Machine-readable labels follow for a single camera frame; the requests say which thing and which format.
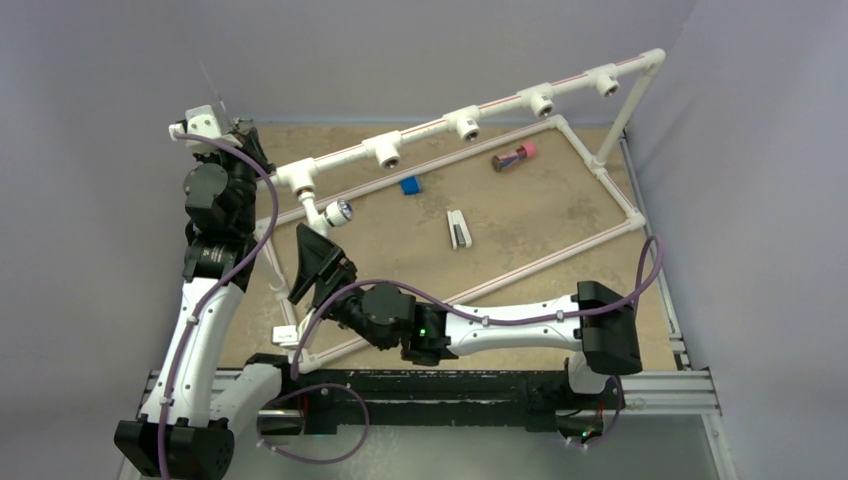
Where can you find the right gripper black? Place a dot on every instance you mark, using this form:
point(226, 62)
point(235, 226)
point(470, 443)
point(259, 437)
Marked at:
point(320, 261)

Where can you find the white plastic water faucet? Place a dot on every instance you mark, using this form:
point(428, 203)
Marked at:
point(337, 213)

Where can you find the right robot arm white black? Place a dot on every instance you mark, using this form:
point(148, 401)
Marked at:
point(595, 323)

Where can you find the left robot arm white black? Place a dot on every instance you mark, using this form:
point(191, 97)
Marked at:
point(183, 430)

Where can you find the blue rectangular block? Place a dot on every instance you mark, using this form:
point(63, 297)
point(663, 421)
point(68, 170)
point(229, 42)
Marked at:
point(410, 186)

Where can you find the white stapler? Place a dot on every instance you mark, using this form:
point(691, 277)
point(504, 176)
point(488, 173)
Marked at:
point(458, 229)

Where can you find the colourful tube with pink cap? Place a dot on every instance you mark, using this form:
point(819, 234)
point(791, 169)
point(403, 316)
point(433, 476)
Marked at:
point(505, 161)

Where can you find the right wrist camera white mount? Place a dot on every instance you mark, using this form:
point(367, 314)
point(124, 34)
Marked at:
point(289, 336)

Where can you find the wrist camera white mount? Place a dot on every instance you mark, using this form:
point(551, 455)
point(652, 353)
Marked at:
point(289, 336)
point(203, 121)

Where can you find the white PVC pipe frame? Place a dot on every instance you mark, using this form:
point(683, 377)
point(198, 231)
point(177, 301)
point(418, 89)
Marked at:
point(465, 122)

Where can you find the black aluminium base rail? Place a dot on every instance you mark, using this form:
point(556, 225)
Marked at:
point(537, 401)

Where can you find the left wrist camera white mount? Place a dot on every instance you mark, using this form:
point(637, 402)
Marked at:
point(203, 121)

